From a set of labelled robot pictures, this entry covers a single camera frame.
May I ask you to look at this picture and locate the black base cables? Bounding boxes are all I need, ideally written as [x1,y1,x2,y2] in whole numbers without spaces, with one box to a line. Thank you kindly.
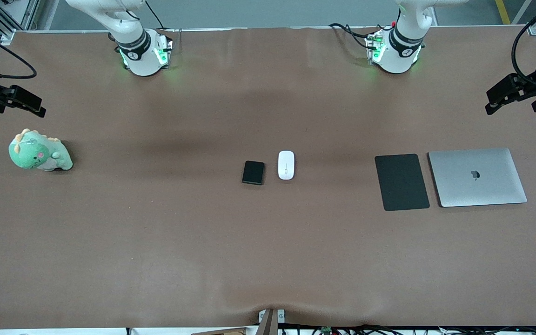
[328,22,392,49]

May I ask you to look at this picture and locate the aluminium frame with black cables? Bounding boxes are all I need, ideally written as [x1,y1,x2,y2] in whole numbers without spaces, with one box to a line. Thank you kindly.
[0,0,40,41]

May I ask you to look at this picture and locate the white computer mouse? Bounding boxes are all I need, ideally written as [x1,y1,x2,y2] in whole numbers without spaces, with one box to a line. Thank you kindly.
[278,150,295,181]

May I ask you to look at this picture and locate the brown camera mount post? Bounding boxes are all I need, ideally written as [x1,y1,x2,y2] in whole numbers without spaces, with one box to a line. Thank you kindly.
[258,308,286,335]

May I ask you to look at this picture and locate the brown table mat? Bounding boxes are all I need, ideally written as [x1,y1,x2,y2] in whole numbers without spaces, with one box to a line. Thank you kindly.
[0,26,536,328]

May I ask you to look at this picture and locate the black phone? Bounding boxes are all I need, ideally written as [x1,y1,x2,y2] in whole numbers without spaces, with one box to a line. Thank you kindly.
[242,161,266,186]

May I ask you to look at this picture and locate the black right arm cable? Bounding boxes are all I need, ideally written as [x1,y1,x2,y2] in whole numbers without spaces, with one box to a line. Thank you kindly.
[0,23,38,79]

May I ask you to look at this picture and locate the thin black base cable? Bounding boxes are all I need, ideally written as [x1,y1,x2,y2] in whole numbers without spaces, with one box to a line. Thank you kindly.
[145,0,166,31]

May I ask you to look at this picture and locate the green dinosaur plush toy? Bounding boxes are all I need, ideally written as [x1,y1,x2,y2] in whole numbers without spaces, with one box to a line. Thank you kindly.
[8,128,74,172]

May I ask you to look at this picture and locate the black mouse pad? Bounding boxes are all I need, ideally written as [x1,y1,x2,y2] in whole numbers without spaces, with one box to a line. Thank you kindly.
[375,154,430,212]

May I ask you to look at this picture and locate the silver laptop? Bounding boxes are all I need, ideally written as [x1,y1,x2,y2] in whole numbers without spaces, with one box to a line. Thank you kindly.
[428,148,528,208]

